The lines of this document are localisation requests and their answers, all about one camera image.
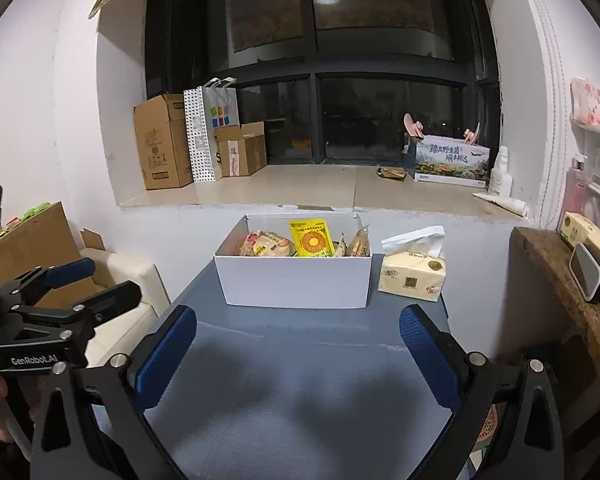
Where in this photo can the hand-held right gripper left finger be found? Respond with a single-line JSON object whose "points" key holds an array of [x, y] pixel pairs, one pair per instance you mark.
{"points": [[165, 355]]}

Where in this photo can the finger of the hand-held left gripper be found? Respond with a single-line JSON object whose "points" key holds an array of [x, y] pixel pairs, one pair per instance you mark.
{"points": [[110, 302], [72, 270]]}

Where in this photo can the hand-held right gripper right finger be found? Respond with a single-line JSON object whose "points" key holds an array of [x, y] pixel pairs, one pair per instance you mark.
{"points": [[425, 355]]}

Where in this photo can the round rice cracker packet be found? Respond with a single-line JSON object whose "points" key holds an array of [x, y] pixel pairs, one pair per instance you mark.
{"points": [[359, 245]]}

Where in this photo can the clear bun packet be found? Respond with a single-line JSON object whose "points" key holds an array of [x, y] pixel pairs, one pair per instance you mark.
{"points": [[265, 246]]}

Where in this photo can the white cardboard box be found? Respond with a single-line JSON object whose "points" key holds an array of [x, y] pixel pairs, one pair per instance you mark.
{"points": [[292, 280]]}

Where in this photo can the yellow sunflower print packet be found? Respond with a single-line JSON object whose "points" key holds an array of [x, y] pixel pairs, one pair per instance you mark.
{"points": [[310, 240]]}

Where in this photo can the white sofa chair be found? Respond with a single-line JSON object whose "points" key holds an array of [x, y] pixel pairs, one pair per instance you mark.
{"points": [[125, 280]]}

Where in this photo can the open brown cardboard box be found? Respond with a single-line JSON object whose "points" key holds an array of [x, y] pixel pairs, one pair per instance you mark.
{"points": [[45, 245]]}

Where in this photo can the yellow tissue pack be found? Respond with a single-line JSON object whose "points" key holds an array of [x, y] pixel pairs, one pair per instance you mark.
{"points": [[412, 275]]}

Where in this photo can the blue table cover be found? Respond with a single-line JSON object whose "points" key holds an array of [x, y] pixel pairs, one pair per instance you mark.
{"points": [[300, 390]]}

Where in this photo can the large brown cardboard box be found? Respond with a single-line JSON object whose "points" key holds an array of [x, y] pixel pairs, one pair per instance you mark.
{"points": [[160, 145]]}

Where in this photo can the white tube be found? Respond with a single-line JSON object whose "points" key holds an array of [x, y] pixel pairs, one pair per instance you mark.
{"points": [[502, 205]]}

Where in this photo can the brown paper scrap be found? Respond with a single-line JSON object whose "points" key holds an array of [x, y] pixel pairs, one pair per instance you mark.
{"points": [[392, 173]]}

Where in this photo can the polka dot paper bag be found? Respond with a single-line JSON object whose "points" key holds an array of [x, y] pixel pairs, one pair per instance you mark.
{"points": [[207, 135]]}

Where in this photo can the landscape print box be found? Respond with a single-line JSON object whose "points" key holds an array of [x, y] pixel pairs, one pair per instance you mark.
{"points": [[452, 162]]}

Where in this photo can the white plastic bottle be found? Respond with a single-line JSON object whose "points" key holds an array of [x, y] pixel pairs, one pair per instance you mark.
{"points": [[500, 175]]}

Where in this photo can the small brown cardboard box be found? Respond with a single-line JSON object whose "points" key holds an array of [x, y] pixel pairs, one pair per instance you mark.
{"points": [[240, 152]]}

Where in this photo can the cream tissue box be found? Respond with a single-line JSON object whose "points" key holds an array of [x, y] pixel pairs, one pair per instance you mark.
{"points": [[587, 232]]}

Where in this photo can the pink curved plastic piece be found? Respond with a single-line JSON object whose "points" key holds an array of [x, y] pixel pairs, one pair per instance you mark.
{"points": [[412, 125], [472, 135]]}

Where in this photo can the pink bottle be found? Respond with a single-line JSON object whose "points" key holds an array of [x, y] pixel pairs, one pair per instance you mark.
{"points": [[576, 187]]}

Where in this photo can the floral pink cloth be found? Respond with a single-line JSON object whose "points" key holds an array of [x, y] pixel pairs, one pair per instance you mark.
{"points": [[595, 100]]}

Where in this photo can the dark window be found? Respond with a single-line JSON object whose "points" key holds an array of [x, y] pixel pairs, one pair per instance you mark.
{"points": [[330, 60]]}

